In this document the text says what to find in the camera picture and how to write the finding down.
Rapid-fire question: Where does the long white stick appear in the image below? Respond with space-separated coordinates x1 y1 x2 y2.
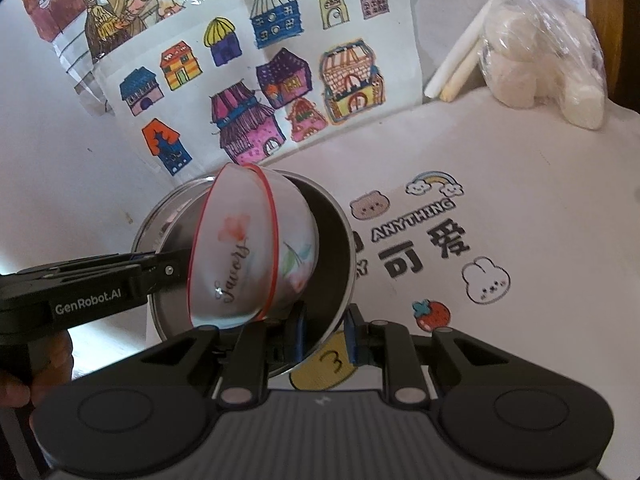
424 0 513 98

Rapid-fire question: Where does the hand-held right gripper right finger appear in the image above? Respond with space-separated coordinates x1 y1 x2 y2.
345 304 503 406

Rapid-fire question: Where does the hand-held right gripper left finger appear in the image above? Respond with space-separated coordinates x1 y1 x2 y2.
141 305 308 406

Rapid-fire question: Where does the coloured houses drawing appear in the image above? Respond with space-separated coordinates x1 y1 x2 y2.
92 0 426 178

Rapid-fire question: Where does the white printed tablecloth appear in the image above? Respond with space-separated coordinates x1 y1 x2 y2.
145 85 640 480

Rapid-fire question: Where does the person's left hand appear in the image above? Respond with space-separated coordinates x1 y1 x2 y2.
0 332 76 411

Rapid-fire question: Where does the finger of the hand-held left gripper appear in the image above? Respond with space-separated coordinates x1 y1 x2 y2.
125 247 194 305
15 251 166 276

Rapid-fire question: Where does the short white stick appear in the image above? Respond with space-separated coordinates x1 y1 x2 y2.
440 45 481 102

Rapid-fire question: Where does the stainless steel bowl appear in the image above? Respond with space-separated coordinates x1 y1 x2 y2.
147 170 358 378

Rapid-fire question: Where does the stainless steel plate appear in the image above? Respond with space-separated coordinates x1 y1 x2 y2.
131 180 216 256
137 177 221 253

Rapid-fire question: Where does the white red-rimmed ceramic bowl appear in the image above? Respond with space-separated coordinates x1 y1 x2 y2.
185 162 318 331

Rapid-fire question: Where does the seated child drawing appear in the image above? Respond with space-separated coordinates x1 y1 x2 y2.
15 0 321 111

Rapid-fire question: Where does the plastic bag of white buns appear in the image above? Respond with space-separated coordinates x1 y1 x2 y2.
475 0 608 132

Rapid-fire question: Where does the wooden frame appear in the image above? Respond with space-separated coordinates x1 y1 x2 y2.
582 0 640 111

